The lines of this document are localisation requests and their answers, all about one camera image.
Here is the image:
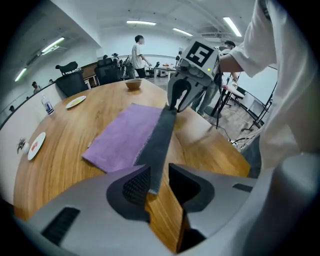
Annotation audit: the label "small potted plant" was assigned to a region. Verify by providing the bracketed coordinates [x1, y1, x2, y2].
[16, 137, 30, 155]

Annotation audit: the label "brown bowl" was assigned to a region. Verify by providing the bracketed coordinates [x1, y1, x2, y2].
[124, 78, 143, 91]

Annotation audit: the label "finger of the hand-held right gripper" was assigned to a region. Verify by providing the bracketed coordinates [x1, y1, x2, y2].
[166, 76, 191, 110]
[176, 85, 208, 113]

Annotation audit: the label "purple cloth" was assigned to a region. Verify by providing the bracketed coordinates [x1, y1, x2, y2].
[82, 102, 179, 196]

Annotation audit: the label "white plate with red food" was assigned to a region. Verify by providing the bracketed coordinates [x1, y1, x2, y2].
[27, 131, 47, 161]

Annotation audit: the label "ceiling light strip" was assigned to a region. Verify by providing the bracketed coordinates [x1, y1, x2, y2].
[222, 16, 243, 38]
[41, 36, 65, 53]
[126, 20, 157, 26]
[14, 67, 28, 82]
[172, 27, 194, 37]

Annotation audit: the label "round white table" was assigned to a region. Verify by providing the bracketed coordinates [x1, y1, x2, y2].
[211, 84, 247, 118]

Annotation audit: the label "person's white shirt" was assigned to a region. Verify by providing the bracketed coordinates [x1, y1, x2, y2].
[229, 0, 320, 171]

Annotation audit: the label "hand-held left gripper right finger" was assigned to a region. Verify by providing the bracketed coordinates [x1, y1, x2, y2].
[168, 162, 258, 253]

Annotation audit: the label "person's grey jeans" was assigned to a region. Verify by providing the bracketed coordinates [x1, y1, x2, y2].
[241, 134, 262, 179]

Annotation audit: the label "black office chair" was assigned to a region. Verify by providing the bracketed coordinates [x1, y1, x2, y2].
[94, 58, 121, 86]
[55, 61, 90, 98]

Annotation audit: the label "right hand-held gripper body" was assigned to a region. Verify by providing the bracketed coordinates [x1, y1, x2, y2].
[174, 39, 221, 89]

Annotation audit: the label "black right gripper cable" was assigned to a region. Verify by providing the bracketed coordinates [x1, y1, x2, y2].
[215, 72, 225, 130]

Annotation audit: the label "person's right forearm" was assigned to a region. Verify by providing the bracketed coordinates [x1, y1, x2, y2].
[219, 51, 245, 75]

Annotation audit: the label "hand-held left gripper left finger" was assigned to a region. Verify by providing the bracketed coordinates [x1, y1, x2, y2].
[29, 164, 176, 254]

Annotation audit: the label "white plate with yellow food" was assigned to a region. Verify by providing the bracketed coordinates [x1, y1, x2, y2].
[65, 95, 87, 109]

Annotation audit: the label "black tripod stand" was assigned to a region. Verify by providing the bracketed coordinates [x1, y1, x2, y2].
[241, 82, 279, 133]

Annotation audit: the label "white desk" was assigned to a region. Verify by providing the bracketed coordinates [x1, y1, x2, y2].
[149, 65, 179, 79]

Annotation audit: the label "clear plastic bottle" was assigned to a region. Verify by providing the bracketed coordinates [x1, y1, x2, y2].
[41, 94, 55, 116]

